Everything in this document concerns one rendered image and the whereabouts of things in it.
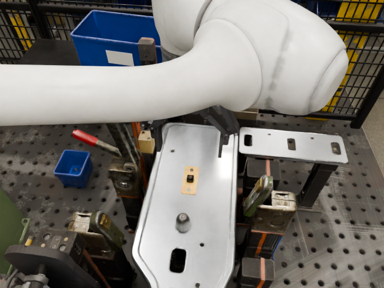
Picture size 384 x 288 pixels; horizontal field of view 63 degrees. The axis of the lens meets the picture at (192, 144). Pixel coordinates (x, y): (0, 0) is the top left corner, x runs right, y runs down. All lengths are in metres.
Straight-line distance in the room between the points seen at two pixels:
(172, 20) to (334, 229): 0.90
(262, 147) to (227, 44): 0.59
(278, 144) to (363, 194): 0.48
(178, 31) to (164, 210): 0.45
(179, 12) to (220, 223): 0.48
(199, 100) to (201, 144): 0.57
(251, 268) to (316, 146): 0.39
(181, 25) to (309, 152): 0.59
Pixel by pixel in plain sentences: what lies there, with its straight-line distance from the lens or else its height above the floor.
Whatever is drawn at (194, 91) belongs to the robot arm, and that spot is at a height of 1.47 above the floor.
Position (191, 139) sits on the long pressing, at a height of 1.00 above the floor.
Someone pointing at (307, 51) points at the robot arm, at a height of 1.49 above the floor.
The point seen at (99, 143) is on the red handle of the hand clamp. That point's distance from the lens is 0.75.
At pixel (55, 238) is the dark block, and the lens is 0.64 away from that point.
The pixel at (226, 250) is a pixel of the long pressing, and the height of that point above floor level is 1.00.
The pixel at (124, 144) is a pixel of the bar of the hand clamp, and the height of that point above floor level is 1.14.
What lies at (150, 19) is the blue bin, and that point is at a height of 1.15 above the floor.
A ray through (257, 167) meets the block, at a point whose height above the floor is 0.98.
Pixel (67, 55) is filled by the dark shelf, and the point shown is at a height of 1.03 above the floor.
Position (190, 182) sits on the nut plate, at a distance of 0.78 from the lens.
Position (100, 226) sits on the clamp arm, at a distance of 0.65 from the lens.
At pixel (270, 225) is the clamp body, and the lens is 0.79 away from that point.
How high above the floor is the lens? 1.66
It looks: 49 degrees down
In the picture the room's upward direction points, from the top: straight up
